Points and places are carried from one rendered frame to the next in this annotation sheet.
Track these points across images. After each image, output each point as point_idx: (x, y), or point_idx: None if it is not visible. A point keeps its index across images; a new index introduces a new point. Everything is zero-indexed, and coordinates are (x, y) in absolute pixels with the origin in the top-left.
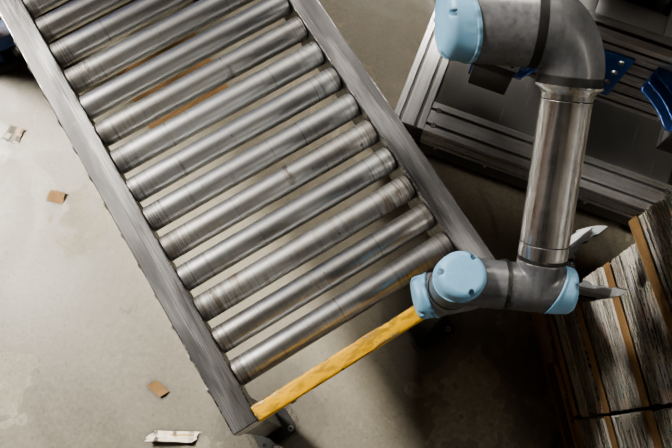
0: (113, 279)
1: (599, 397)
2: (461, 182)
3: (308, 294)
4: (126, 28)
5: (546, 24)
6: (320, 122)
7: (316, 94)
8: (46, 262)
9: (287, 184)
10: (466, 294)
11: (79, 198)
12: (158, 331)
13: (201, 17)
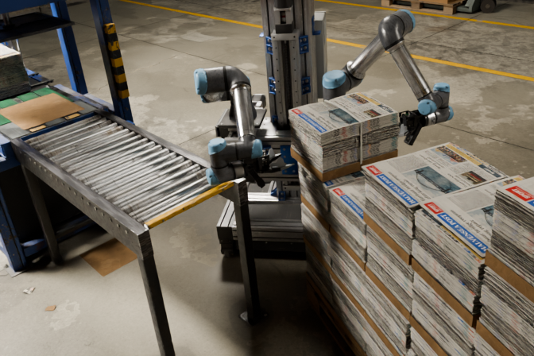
0: (80, 334)
1: (328, 272)
2: (261, 262)
3: (168, 199)
4: (90, 159)
5: (225, 69)
6: (169, 162)
7: (167, 158)
8: (43, 334)
9: (156, 177)
10: (218, 144)
11: (63, 307)
12: (106, 349)
13: (121, 151)
